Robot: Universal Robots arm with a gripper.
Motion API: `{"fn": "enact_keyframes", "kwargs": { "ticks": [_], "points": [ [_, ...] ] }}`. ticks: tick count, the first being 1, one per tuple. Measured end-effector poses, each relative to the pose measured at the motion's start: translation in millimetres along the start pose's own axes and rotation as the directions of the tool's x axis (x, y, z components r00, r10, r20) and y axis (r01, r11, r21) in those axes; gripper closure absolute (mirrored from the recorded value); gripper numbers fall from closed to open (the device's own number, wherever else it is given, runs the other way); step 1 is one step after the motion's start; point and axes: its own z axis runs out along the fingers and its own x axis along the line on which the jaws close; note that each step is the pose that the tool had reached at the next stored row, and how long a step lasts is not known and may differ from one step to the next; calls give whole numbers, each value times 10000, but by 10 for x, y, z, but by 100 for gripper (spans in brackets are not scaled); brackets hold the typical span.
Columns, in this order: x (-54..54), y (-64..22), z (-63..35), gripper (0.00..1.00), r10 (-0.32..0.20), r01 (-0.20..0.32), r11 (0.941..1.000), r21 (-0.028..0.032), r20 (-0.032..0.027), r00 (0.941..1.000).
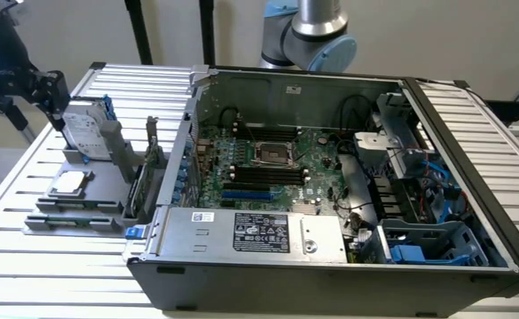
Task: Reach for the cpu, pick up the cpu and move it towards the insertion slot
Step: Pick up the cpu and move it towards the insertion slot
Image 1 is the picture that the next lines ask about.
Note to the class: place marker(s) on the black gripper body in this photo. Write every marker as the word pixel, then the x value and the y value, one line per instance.
pixel 2 84

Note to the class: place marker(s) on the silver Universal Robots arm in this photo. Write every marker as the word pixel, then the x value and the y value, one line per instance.
pixel 317 20

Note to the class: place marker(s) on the silver CPU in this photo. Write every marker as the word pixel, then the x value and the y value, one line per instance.
pixel 73 182

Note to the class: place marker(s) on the black RAM slot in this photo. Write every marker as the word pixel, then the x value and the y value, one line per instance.
pixel 269 176
pixel 270 136
pixel 270 129
pixel 270 132
pixel 269 172
pixel 269 180
pixel 270 139
pixel 269 168

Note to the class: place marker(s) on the long black expansion slot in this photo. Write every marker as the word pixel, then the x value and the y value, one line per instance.
pixel 246 186

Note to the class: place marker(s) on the short black expansion slot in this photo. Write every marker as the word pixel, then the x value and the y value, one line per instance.
pixel 234 203

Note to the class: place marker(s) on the CPU socket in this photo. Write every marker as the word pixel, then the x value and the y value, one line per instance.
pixel 274 153

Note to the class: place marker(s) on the blue expansion slot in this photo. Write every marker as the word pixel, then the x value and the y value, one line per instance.
pixel 248 195

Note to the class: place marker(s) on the hard disk with blue carrier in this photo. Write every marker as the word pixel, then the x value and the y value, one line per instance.
pixel 84 129

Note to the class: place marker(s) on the black stand pole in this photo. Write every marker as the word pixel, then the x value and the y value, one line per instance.
pixel 138 30
pixel 208 30

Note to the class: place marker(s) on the grey parts rack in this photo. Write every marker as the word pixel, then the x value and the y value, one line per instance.
pixel 104 192

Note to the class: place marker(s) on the blue case latch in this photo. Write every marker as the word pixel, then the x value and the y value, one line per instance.
pixel 136 232

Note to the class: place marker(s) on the silver power supply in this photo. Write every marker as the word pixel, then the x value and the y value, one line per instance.
pixel 224 239

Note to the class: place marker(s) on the socket locking lever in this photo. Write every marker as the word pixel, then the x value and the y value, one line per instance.
pixel 302 144

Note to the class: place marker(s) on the green motherboard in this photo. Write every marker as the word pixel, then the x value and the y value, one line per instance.
pixel 286 192

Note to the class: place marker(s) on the silver chipset heat sink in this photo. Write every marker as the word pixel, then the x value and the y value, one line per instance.
pixel 306 208

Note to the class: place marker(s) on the metal disk bay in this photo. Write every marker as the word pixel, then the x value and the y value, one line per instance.
pixel 393 139

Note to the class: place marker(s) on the black fan shroud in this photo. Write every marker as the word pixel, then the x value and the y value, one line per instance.
pixel 393 199

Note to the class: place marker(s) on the open black PC case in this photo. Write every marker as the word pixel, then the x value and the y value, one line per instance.
pixel 330 289

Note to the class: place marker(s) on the blue-grey plastic disk bay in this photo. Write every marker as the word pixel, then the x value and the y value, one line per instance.
pixel 424 242

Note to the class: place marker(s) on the grey case lock bracket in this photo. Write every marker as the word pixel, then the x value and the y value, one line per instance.
pixel 200 74

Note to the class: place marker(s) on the graphics card with metal bracket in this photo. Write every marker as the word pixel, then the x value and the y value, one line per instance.
pixel 146 186

